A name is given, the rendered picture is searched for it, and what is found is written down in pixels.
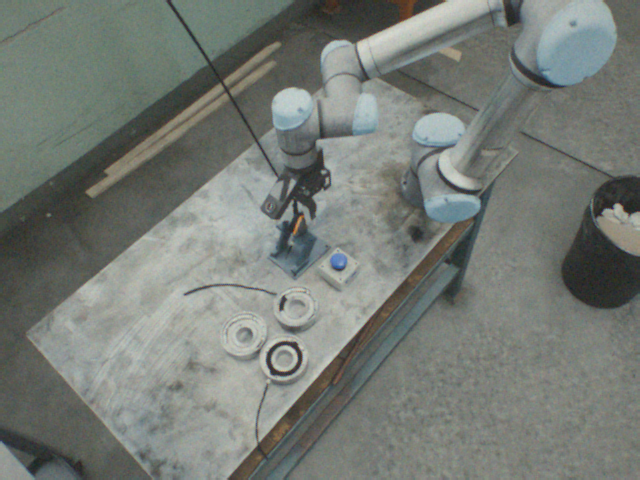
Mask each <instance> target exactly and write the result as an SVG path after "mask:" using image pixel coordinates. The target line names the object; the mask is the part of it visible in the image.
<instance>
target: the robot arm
mask: <svg viewBox="0 0 640 480"><path fill-rule="evenodd" d="M518 23H521V25H522V28H524V30H522V32H521V34H520V36H519V38H518V39H517V41H516V42H515V44H514V45H513V48H512V49H511V51H509V60H510V64H511V65H510V66H509V68H508V69H507V71H506V72H505V74H504V75H503V77H502V79H501V81H500V82H499V84H497V85H496V87H495V88H494V89H493V91H492V92H491V95H490V96H489V98H488V99H487V101H486V102H485V104H484V105H482V107H481V108H480V111H479V112H478V114H477V115H476V117H475V118H474V119H473V121H472V122H471V124H470V125H469V128H467V129H466V131H465V128H464V124H463V123H462V121H461V120H460V119H458V118H457V117H455V116H451V115H448V114H442V113H437V114H430V115H427V116H424V117H423V118H421V119H420V120H419V121H418V122H417V123H416V124H415V127H414V131H413V133H412V137H413V139H412V149H411V158H410V165H409V166H408V168H407V169H406V171H405V172H404V174H403V177H402V184H401V189H402V193H403V195H404V197H405V198H406V200H407V201H408V202H409V203H410V204H411V205H413V206H415V207H417V208H421V209H425V210H426V212H427V214H428V216H429V217H430V218H432V220H433V221H437V222H441V223H456V222H461V221H465V220H467V218H469V217H472V216H474V215H475V214H476V213H477V212H478V211H479V210H480V199H479V198H478V195H479V193H480V191H481V190H482V189H483V188H484V186H485V185H486V184H488V181H489V170H490V168H491V167H492V166H493V165H494V162H495V161H496V160H497V158H498V157H499V156H500V155H501V153H503V152H504V151H505V150H506V148H507V146H508V145H509V144H510V142H511V141H512V140H513V139H514V137H515V136H516V135H518V133H519V132H520V131H521V129H522V127H523V126H524V125H525V124H526V122H527V121H528V120H529V119H530V117H531V116H533V115H534V113H535V111H536V110H537V109H538V107H539V106H540V105H541V104H542V102H543V101H544V100H546V98H547V96H548V95H549V94H550V93H551V91H552V90H561V89H564V88H566V87H567V86H570V84H575V83H578V82H581V81H583V78H584V77H587V76H588V77H591V76H593V75H594V74H595V73H596V71H599V70H600V69H601V68H602V67H603V66H604V64H605V63H606V62H607V60H608V58H609V56H611V55H612V53H613V50H614V48H615V43H616V27H615V24H614V22H613V19H612V14H611V12H610V10H609V8H608V7H607V5H606V4H605V3H604V2H602V1H601V0H449V1H447V2H445V3H443V4H440V5H437V6H435V7H433V8H431V10H429V11H425V12H423V13H421V14H419V15H417V16H414V17H412V18H409V19H407V20H405V21H402V22H401V23H400V24H398V25H396V26H394V27H391V28H388V29H386V30H384V31H382V32H380V33H377V34H374V35H372V36H370V38H368V39H365V40H363V41H361V42H359V43H356V44H353V45H352V44H351V43H349V42H347V41H334V42H332V43H330V44H329V45H327V46H326V47H325V49H324V51H323V54H321V66H320V72H321V75H323V82H324V92H325V98H320V99H311V96H310V95H309V93H308V92H306V91H305V90H298V89H296V88H292V89H287V90H283V91H281V92H280V93H278V94H277V95H276V96H275V98H274V100H273V103H272V112H273V124H274V126H275V130H276V135H277V140H278V146H279V151H280V157H281V161H282V164H284V167H285V168H284V170H282V172H281V173H280V175H279V176H278V178H277V181H276V182H275V184H274V186H273V187H272V189H271V190H270V192H269V194H268V195H267V197H266V200H265V201H263V203H262V205H261V206H260V211H261V212H262V213H265V214H266V215H267V216H269V217H270V219H272V220H275V221H279V220H280V219H281V216H282V215H284V213H285V211H286V210H287V208H288V207H289V208H290V210H291V211H292V213H293V214H294V213H297V212H298V208H297V206H298V204H297V203H298V202H299V203H300V204H302V206H301V210H302V211H304V213H305V219H306V224H307V225H308V226H310V227H312V226H313V225H314V224H315V222H316V217H317V216H318V215H319V214H320V213H321V211H323V210H324V209H325V208H326V206H327V203H326V201H321V202H318V201H317V198H316V197H313V196H314V195H315V194H317V193H318V192H319V191H320V190H321V189H323V188H324V191H326V190H327V189H328V188H329V187H331V186H332V185H331V172H330V170H329V169H328V168H326V167H325V162H324V150H323V147H320V146H318V145H316V140H317V139H328V138H338V137H348V136H354V137H357V136H358V135H365V134H372V133H374V132H375V131H376V129H377V106H376V99H375V96H374V95H373V94H365V93H363V86H362V83H364V82H367V81H369V80H371V79H373V78H376V77H379V76H382V75H384V74H386V73H389V72H391V70H393V69H397V68H399V67H401V66H404V65H406V64H409V63H411V62H414V61H417V60H419V59H421V58H424V57H426V55H430V54H432V53H434V52H437V51H439V50H441V49H444V48H447V47H449V46H452V45H454V44H457V43H459V41H461V40H465V39H467V38H469V37H472V36H474V35H476V34H480V33H482V32H485V31H487V30H489V28H492V27H495V26H497V25H499V26H502V27H505V28H506V27H510V26H512V25H515V24H518ZM325 170H326V171H327V172H326V173H323V172H321V171H325ZM328 176H329V184H328V185H326V186H325V184H326V183H327V181H326V178H327V177H328ZM323 186H324V187H323Z"/></svg>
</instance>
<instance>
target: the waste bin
mask: <svg viewBox="0 0 640 480"><path fill-rule="evenodd" d="M617 203H618V205H619V206H622V207H623V208H622V209H623V211H624V212H625V213H628V218H629V217H630V215H631V214H634V213H636V212H640V175H625V176H618V177H615V178H612V179H610V180H608V181H605V182H604V183H602V184H601V185H600V186H599V188H598V189H597V190H596V191H595V193H594V194H592V196H591V198H590V201H589V204H588V205H587V207H586V209H585V211H584V214H583V216H582V218H583V219H582V222H581V223H582V224H581V226H579V229H578V231H577V233H576V235H575V237H574V241H573V243H572V245H571V247H570V249H569V251H568V254H567V257H565V259H564V261H563V264H562V268H561V275H562V279H563V282H564V284H566V286H567V287H568V289H569V290H570V292H571V293H572V294H573V295H574V296H575V297H576V298H577V299H580V300H581V301H583V302H585V303H587V304H589V305H593V307H596V308H601V309H614V308H618V307H622V306H624V305H626V303H627V302H629V301H630V300H631V299H633V298H634V297H635V296H637V295H638V294H639V293H640V255H639V253H636V252H632V251H630V250H628V249H626V248H624V247H622V246H619V245H618V244H616V243H615V242H614V241H612V240H611V239H610V237H609V236H607V235H606V234H605V233H604V232H603V231H602V229H601V228H600V226H599V225H598V223H597V219H596V218H597V216H598V215H599V216H602V212H603V211H604V209H611V210H613V211H614V208H613V206H615V205H617Z"/></svg>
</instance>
